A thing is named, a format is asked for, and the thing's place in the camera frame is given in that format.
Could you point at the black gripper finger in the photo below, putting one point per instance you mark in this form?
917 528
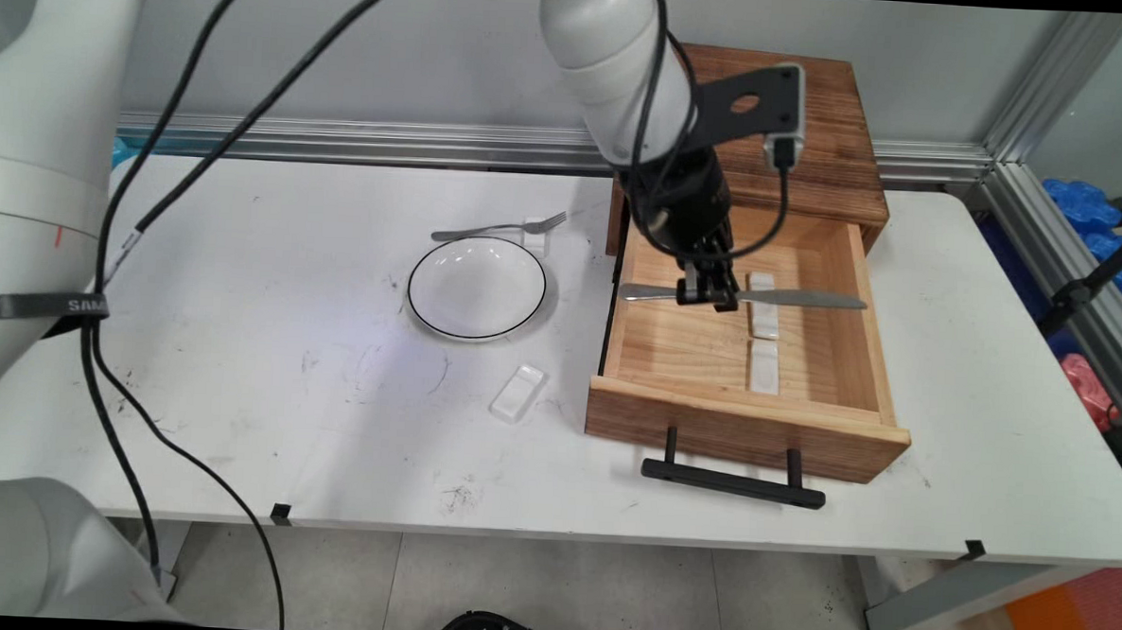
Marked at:
725 289
689 283

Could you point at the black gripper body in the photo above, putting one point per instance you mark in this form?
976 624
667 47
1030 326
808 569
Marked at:
684 202

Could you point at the silver table knife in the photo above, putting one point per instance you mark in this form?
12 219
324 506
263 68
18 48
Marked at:
808 298

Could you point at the white ceramic cutlery rest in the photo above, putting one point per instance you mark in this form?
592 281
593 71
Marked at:
764 324
765 367
518 394
536 240

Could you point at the light wooden drawer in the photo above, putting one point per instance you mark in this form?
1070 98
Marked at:
682 358

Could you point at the silver fork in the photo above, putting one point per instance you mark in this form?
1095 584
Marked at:
546 222

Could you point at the dark wooden cabinet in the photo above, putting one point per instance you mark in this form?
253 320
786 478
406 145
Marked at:
833 166

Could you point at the white plate with black rim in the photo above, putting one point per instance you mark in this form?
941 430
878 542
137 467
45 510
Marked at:
477 288

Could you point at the black table edge clip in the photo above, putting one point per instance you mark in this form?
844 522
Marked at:
280 514
974 551

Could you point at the blue foam padding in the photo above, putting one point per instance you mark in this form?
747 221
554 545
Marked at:
119 152
1087 205

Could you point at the pink foam piece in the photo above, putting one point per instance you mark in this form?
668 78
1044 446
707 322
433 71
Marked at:
1088 385

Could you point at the grey table leg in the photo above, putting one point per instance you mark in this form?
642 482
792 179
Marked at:
965 598

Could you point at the black round floor object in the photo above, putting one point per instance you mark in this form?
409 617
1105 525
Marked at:
490 629

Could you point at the orange box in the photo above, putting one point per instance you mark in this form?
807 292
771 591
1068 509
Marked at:
1073 617

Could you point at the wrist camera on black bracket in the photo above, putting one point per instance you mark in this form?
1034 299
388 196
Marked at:
712 109

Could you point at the horizontal aluminium frame rail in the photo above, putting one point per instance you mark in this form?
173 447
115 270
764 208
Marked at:
389 142

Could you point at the aluminium frame side rail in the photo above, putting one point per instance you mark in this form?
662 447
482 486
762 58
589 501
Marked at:
1065 271

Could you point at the aluminium frame corner post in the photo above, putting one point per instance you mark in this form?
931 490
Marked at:
1054 90

